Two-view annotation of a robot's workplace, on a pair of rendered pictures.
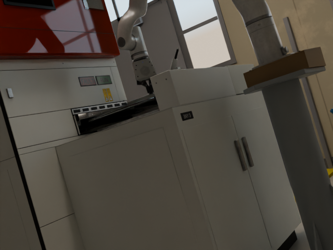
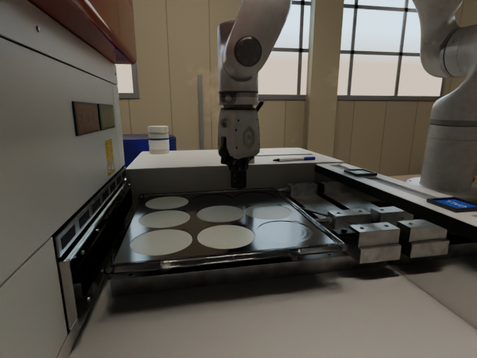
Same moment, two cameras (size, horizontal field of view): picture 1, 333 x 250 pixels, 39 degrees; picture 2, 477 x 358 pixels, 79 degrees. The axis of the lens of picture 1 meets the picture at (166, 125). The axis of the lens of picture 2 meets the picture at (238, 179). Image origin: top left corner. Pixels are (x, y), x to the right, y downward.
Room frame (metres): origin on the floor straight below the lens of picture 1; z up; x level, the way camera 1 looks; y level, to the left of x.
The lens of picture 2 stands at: (1.81, 0.46, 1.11)
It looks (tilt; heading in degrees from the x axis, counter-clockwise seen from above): 13 degrees down; 317
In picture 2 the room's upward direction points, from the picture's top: straight up
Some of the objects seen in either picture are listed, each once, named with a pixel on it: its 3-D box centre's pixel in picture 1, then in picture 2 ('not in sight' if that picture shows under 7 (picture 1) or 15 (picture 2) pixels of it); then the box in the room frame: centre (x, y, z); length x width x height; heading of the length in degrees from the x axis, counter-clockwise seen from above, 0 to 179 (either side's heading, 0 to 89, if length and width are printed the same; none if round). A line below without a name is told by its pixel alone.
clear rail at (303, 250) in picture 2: (117, 110); (235, 257); (2.10, 0.19, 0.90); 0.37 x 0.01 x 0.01; 58
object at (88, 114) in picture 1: (105, 119); (110, 226); (2.36, 0.29, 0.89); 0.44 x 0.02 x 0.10; 148
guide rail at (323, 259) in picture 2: (138, 118); (260, 269); (2.13, 0.11, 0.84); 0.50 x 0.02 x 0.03; 58
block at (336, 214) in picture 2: not in sight; (348, 218); (2.07, -0.09, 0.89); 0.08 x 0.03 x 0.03; 58
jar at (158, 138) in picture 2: not in sight; (158, 139); (2.76, -0.04, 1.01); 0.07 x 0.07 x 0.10
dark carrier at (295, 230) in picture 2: (139, 106); (218, 215); (2.26, 0.10, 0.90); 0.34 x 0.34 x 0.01; 58
